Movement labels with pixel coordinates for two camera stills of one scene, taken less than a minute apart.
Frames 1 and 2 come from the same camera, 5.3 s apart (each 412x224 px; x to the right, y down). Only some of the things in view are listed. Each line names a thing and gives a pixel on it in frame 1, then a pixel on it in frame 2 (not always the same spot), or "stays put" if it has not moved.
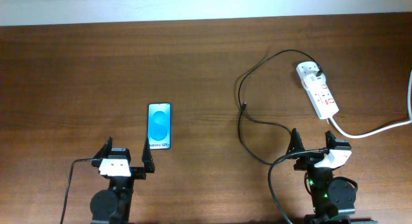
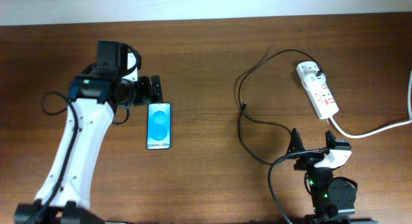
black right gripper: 307,161 stays put
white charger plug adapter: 311,81 stays put
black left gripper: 139,173 to 145,96
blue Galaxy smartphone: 159,126 stays put
